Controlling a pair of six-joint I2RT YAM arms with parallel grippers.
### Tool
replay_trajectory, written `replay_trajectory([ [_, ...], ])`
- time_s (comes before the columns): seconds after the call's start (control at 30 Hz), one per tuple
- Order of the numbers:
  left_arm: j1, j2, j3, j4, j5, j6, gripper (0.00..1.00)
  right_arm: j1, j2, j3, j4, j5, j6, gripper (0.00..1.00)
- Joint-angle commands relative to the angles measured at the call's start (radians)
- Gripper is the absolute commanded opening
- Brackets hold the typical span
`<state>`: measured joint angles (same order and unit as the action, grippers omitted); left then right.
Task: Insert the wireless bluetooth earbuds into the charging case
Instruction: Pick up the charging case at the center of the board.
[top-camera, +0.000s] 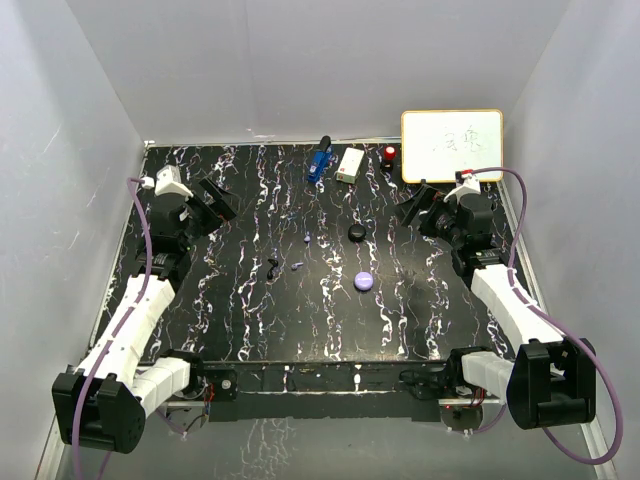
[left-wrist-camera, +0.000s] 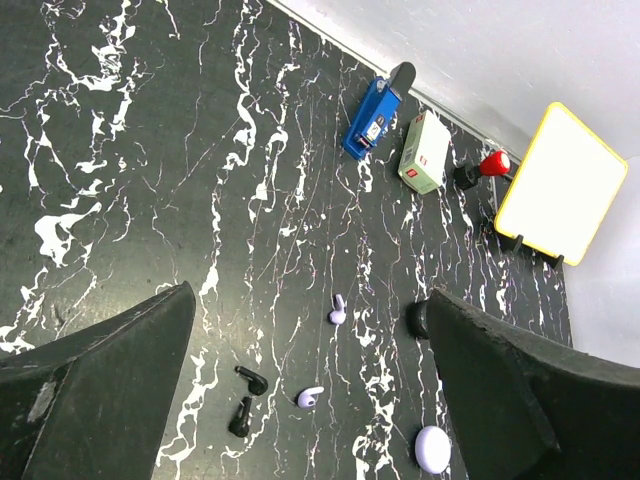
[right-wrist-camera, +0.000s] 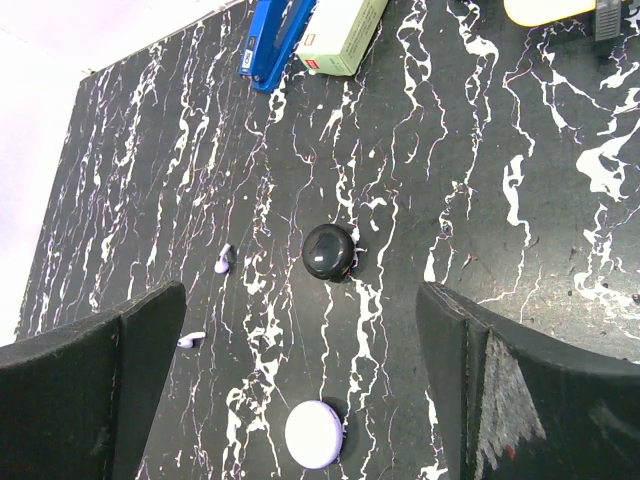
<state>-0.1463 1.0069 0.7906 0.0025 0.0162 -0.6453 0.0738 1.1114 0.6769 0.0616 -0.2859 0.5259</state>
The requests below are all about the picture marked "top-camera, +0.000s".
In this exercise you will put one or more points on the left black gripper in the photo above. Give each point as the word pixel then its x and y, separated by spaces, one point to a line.
pixel 213 220

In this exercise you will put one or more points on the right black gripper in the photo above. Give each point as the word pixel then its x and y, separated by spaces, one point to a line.
pixel 412 206

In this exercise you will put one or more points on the black earbud charging case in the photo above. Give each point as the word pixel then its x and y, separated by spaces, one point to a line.
pixel 357 233

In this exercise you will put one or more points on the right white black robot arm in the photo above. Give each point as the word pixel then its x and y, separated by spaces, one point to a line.
pixel 551 381

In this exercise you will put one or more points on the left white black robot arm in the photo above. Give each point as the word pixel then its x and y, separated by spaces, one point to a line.
pixel 104 403

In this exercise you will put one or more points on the purple earbud charging case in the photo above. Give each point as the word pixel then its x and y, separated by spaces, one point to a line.
pixel 363 281

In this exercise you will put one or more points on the red emergency button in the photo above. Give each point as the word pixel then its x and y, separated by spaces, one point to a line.
pixel 388 159

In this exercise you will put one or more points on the white small box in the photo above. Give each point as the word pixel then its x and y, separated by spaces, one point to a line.
pixel 348 169

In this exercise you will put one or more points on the blue stapler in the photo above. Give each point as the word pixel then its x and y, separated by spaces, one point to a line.
pixel 320 159

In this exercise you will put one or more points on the black front base bar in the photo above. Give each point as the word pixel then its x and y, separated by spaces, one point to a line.
pixel 235 391

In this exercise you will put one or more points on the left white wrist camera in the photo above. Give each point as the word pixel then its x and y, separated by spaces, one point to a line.
pixel 167 181

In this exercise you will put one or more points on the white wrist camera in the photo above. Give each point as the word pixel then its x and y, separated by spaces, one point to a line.
pixel 167 181
pixel 466 183

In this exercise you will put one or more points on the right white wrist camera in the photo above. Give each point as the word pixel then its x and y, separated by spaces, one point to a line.
pixel 466 183

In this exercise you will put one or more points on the white board yellow frame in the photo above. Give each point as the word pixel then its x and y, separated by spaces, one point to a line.
pixel 435 144

